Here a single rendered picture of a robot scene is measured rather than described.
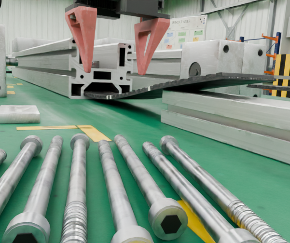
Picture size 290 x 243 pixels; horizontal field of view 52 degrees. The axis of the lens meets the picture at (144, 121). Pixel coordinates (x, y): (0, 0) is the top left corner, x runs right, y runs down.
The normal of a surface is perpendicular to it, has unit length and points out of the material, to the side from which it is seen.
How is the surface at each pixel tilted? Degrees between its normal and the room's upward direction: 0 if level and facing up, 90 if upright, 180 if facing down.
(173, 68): 90
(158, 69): 90
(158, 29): 111
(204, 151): 0
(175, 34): 90
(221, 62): 90
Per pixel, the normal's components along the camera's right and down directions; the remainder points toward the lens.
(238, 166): 0.05, -0.98
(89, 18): 0.43, 0.51
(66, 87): -0.88, 0.04
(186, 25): -0.72, 0.07
